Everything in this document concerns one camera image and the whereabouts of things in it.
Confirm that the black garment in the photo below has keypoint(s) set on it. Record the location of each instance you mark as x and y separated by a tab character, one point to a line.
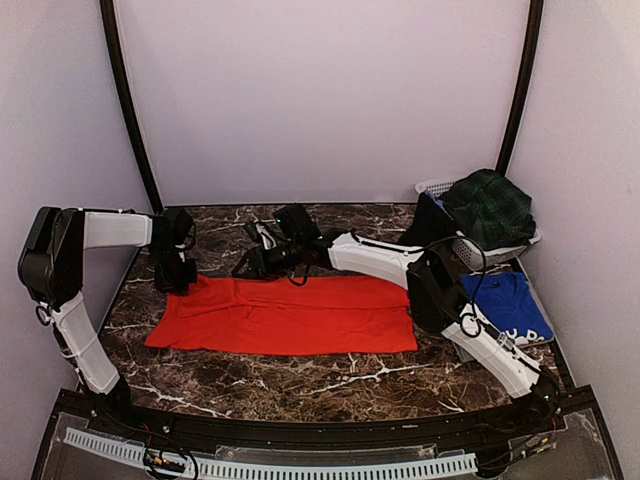
430	223

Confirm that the black frame post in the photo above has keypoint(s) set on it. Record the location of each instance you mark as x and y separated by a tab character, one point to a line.
521	90
129	114

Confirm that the blue printed t-shirt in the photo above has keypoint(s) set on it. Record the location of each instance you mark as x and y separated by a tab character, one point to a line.
515	305

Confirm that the red t-shirt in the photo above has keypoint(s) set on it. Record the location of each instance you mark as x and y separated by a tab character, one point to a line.
327	315

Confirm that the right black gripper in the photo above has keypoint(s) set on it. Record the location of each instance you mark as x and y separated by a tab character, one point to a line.
259	256

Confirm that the grey folded garment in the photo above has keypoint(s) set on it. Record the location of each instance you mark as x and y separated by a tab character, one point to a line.
540	320

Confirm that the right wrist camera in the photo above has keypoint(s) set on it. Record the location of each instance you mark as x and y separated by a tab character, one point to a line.
296	224

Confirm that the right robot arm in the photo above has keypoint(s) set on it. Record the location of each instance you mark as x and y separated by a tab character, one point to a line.
438	302

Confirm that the white laundry basket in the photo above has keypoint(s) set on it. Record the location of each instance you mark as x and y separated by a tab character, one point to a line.
469	251

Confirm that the right black frame post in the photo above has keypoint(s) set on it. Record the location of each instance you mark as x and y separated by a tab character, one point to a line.
521	90

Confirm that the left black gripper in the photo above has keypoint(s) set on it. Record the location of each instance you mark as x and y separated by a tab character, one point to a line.
179	287

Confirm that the dark green plaid garment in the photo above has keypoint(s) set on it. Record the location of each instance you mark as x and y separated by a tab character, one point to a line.
490	209

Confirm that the white slotted cable duct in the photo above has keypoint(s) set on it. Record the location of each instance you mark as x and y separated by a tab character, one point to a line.
253	463

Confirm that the black front rail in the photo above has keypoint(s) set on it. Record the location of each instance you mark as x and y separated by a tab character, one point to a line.
484	429

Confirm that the left black frame post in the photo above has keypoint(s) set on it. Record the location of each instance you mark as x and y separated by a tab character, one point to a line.
129	114

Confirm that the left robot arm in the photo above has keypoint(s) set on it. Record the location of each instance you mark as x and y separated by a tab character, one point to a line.
51	268

